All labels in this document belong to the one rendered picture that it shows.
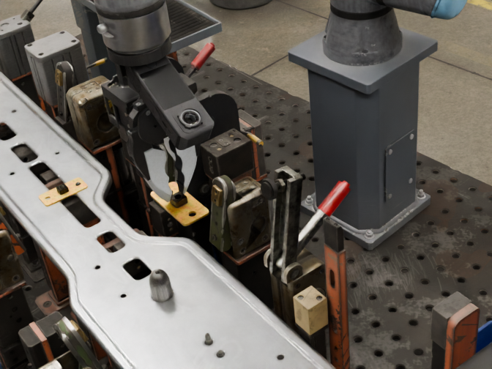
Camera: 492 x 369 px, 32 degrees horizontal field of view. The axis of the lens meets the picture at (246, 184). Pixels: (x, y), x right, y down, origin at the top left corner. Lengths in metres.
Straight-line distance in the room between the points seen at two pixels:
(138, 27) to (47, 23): 3.65
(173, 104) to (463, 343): 0.42
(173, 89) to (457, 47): 3.05
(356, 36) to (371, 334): 0.55
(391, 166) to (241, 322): 0.60
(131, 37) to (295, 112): 1.32
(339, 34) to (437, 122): 1.85
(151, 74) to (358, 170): 0.82
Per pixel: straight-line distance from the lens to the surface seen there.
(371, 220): 1.77
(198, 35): 1.62
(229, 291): 1.28
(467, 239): 1.81
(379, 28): 1.58
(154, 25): 0.91
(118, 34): 0.91
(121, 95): 0.98
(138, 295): 1.31
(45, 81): 1.79
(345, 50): 1.58
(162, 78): 0.93
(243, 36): 4.09
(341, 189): 1.22
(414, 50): 1.64
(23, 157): 1.71
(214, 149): 1.37
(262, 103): 2.25
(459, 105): 3.51
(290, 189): 1.13
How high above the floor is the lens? 1.90
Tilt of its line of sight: 38 degrees down
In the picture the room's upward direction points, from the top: 7 degrees counter-clockwise
